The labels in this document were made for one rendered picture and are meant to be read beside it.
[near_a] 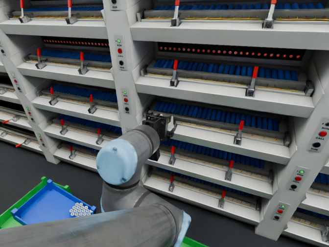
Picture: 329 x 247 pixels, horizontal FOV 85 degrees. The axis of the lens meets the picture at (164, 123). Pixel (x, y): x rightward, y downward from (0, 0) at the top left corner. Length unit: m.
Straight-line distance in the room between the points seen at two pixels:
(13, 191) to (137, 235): 1.28
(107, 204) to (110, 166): 0.12
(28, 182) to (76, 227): 1.31
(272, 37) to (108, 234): 0.58
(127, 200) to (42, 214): 0.76
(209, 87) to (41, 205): 1.00
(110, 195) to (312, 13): 0.70
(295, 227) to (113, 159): 0.91
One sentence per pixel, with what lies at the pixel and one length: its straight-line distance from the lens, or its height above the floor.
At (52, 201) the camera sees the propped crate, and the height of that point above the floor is 0.07.
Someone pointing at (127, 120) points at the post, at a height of 0.50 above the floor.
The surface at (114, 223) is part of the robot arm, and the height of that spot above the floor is 0.73.
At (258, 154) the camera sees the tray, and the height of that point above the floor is 0.47.
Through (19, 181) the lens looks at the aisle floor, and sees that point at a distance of 1.54.
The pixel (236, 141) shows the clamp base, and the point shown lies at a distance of 0.76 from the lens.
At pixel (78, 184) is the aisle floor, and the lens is 1.32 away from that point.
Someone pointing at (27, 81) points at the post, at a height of 0.60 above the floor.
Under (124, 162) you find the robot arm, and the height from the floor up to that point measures 0.66.
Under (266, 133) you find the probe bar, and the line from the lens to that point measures 0.79.
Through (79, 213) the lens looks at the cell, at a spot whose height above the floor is 0.08.
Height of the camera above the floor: 0.92
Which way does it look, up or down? 31 degrees down
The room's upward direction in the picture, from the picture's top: straight up
